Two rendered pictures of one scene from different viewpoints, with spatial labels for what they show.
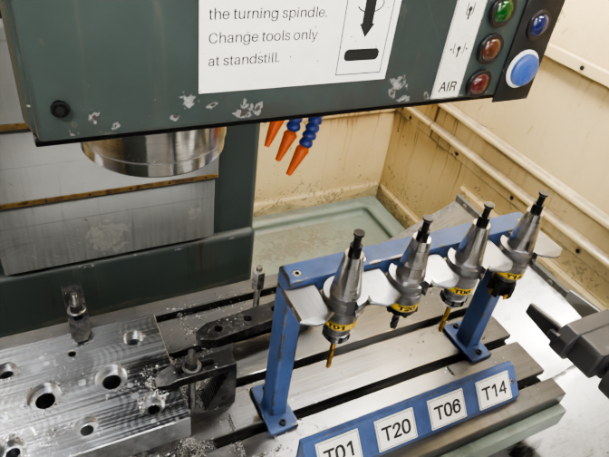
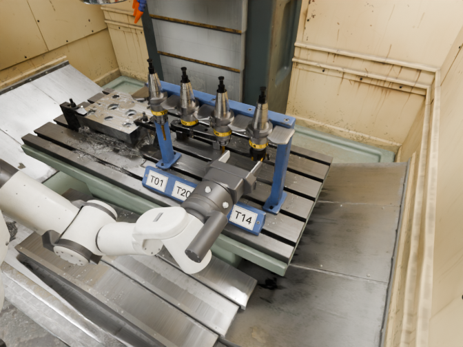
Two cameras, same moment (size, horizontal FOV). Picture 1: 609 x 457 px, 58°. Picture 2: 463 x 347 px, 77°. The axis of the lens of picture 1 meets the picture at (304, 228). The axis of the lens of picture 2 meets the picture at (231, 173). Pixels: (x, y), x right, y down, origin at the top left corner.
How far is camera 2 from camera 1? 92 cm
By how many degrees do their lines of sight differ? 45
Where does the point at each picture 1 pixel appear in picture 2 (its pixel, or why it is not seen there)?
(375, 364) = not seen: hidden behind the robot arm
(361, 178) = (386, 135)
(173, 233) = not seen: hidden behind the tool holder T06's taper
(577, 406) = (320, 292)
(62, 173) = (180, 45)
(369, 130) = (399, 102)
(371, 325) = (244, 166)
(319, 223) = (343, 149)
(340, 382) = (200, 171)
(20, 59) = not seen: outside the picture
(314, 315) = (136, 95)
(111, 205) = (198, 68)
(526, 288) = (379, 225)
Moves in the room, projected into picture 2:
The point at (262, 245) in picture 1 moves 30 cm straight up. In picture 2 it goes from (300, 142) to (309, 96)
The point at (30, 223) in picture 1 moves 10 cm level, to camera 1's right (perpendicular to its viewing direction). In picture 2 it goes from (171, 65) to (180, 72)
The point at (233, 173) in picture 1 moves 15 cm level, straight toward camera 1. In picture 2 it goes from (254, 76) to (229, 86)
